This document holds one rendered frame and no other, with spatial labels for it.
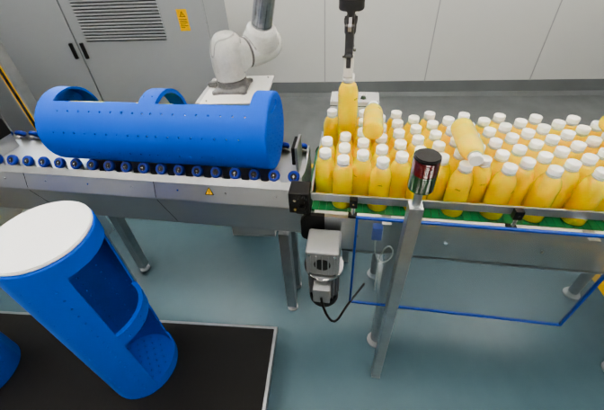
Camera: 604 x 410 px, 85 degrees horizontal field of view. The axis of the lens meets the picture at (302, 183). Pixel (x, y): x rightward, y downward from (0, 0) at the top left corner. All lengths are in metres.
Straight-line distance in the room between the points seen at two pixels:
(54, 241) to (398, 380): 1.50
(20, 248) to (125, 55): 2.16
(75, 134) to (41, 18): 2.00
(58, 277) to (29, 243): 0.13
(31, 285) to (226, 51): 1.18
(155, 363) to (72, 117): 1.11
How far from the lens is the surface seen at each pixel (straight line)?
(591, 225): 1.40
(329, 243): 1.11
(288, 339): 1.89
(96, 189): 1.61
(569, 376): 2.15
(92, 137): 1.41
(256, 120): 1.10
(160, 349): 1.84
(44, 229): 1.21
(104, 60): 3.22
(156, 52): 2.97
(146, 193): 1.48
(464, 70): 4.30
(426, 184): 0.83
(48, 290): 1.16
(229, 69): 1.73
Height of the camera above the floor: 1.70
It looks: 39 degrees down
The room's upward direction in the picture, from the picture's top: 3 degrees counter-clockwise
